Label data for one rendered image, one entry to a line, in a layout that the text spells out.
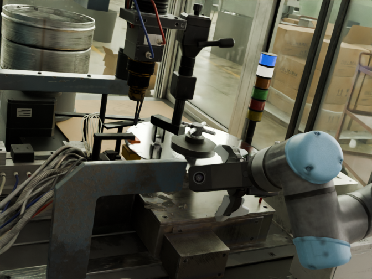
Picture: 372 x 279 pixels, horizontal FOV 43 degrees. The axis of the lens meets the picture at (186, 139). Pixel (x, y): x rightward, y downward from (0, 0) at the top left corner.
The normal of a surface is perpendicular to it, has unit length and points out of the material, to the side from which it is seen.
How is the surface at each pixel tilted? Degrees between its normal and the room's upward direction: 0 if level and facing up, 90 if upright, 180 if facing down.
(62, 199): 90
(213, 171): 63
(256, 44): 90
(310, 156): 56
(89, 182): 90
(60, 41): 90
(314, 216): 69
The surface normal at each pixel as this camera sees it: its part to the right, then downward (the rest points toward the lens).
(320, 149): 0.33, -0.20
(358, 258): 0.45, 0.39
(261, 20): -0.87, 0.01
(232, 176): -0.23, -0.19
